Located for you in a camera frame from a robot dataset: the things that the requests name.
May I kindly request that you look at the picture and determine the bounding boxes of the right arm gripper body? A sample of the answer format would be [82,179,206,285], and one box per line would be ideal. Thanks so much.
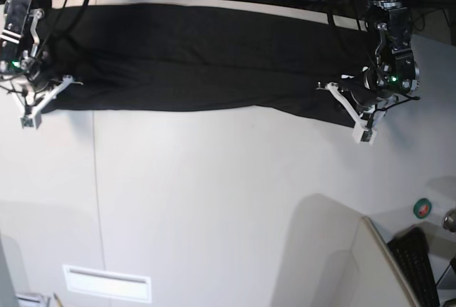
[6,61,63,108]

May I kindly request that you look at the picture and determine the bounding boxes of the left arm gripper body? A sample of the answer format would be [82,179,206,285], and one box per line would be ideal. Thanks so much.
[338,67,399,117]

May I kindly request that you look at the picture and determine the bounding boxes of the black t-shirt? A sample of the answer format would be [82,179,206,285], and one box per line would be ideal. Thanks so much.
[47,4,370,127]

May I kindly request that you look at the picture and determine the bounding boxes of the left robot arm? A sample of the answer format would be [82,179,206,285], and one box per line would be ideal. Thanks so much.
[317,0,420,143]

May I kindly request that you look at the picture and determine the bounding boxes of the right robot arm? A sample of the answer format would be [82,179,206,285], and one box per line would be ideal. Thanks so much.
[1,0,90,129]

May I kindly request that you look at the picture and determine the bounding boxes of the green tape roll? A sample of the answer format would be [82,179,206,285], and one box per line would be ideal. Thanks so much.
[413,198,432,219]

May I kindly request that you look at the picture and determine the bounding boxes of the silver round knob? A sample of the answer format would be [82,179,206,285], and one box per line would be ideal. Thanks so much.
[442,209,456,233]

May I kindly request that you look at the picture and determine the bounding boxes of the black keyboard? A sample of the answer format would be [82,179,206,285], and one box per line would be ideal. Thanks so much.
[388,227,440,307]

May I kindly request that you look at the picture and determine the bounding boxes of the white partition panel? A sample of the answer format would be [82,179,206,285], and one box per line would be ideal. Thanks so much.
[271,194,420,306]

